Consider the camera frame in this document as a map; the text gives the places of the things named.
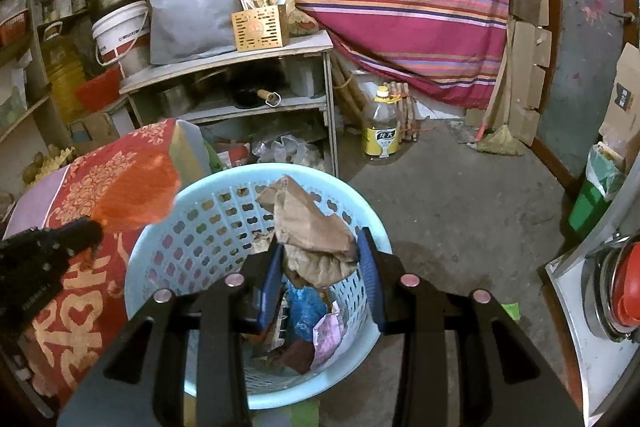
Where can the yellow utensil holder box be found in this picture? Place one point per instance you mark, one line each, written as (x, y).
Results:
(262, 24)

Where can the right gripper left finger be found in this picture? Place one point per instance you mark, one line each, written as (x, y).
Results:
(139, 380)

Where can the cardboard box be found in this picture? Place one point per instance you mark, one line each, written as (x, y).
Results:
(113, 121)

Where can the wooden wall shelf unit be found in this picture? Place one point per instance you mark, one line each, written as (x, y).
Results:
(30, 121)

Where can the red plastic bowl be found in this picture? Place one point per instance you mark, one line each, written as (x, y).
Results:
(97, 93)

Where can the brown paper ball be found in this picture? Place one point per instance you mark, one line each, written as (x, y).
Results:
(319, 249)

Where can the grey fabric cover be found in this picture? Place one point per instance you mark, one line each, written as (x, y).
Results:
(184, 30)

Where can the blue plastic bag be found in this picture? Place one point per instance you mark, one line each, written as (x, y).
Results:
(306, 309)

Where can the steel pot in cabinet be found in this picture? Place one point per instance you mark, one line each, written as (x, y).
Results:
(175, 101)

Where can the red gold patterned mat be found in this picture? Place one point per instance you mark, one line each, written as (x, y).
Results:
(68, 336)

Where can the green trash bin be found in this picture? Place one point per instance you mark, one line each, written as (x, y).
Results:
(604, 176)

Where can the pink white snack packet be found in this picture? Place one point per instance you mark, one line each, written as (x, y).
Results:
(327, 335)

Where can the white plastic bucket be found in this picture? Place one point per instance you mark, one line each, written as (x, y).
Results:
(122, 38)

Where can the large yellow oil jug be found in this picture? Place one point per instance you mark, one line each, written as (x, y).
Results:
(64, 70)

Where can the grey low shelf cabinet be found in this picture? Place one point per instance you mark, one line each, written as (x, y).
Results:
(223, 87)

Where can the wooden handled pan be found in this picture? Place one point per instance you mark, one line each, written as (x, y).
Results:
(270, 98)

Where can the maroon scouring pad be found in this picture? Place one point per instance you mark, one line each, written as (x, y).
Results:
(298, 356)

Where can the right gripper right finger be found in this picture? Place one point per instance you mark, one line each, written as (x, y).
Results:
(465, 361)

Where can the cooking oil bottle on floor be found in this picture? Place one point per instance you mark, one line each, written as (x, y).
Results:
(381, 126)

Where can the orange plastic wrapper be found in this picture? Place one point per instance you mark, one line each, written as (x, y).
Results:
(143, 194)

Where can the yellow egg tray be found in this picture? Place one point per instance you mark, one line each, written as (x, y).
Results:
(43, 165)

